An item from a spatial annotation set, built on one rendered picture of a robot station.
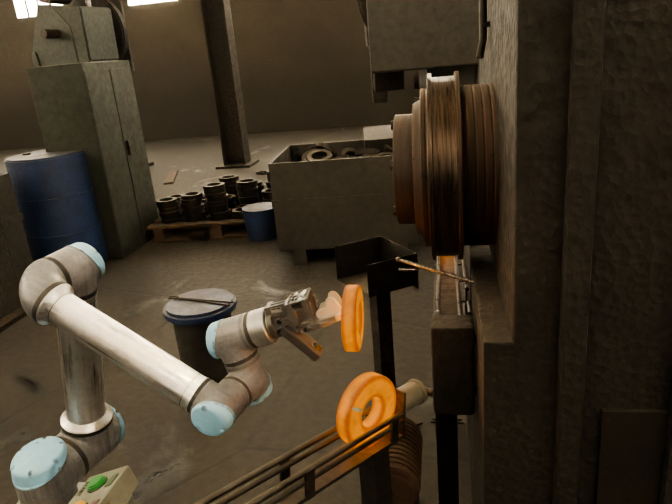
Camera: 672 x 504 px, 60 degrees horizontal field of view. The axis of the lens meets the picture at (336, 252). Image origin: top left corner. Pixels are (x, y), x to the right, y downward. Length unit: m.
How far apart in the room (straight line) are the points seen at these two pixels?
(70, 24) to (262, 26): 4.07
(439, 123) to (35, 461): 1.42
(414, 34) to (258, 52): 8.10
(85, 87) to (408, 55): 2.33
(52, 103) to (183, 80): 7.77
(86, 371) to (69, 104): 3.26
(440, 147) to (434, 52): 2.81
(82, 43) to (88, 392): 7.50
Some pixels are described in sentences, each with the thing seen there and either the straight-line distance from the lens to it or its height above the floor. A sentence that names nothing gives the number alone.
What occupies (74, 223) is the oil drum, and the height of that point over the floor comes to 0.38.
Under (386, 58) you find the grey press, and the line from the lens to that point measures 4.08.
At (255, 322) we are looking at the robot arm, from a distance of 1.41.
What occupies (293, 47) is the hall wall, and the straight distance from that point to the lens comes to 11.83.
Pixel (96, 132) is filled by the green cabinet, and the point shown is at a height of 1.00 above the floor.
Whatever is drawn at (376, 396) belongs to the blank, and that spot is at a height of 0.74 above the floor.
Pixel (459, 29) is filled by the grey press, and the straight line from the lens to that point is 4.14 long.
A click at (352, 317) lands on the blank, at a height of 0.86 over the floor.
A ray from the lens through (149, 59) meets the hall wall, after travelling 12.83.
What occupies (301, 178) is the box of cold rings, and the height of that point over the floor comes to 0.63.
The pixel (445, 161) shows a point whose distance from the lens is 1.32.
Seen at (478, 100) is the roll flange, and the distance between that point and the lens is 1.42.
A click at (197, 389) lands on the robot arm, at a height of 0.72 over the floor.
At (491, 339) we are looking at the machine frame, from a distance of 1.18.
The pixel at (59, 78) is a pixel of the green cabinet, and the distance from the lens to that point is 4.89.
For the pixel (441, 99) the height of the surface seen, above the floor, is 1.30.
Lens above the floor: 1.42
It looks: 19 degrees down
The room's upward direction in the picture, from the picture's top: 5 degrees counter-clockwise
